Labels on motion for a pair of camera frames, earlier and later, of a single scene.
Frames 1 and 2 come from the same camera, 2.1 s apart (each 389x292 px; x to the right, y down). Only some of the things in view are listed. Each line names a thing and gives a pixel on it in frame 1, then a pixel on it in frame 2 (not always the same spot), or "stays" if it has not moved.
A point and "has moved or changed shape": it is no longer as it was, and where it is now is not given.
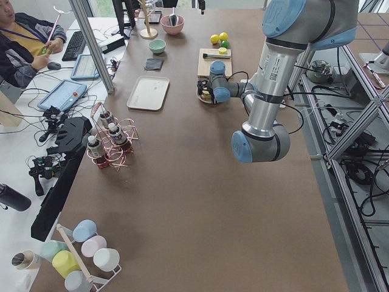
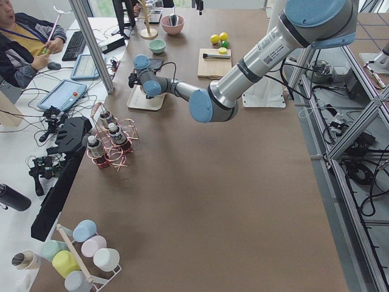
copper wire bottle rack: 113,139 stays
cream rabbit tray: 149,92 stays
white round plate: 200,98 has moved or changed shape
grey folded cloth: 154,64 stays
